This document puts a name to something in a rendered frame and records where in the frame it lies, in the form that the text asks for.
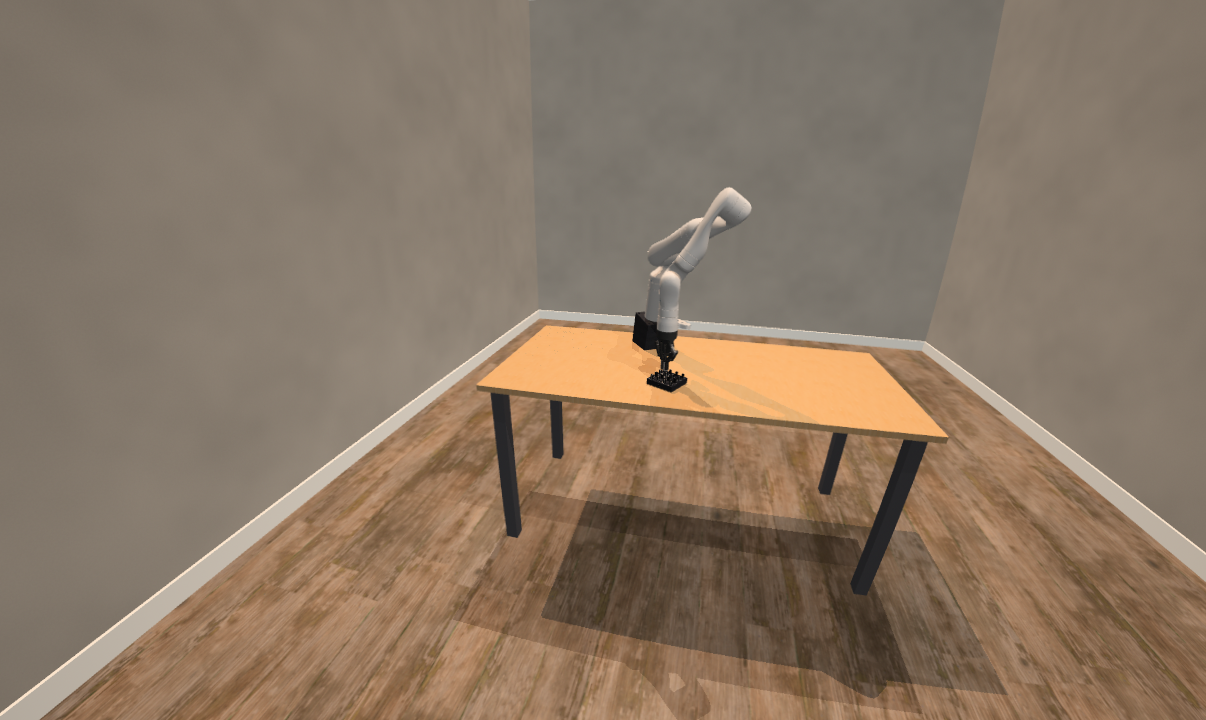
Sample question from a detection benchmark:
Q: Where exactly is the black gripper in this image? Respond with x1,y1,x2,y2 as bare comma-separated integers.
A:
655,330,678,371

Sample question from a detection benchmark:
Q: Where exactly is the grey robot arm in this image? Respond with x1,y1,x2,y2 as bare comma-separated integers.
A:
645,188,753,332

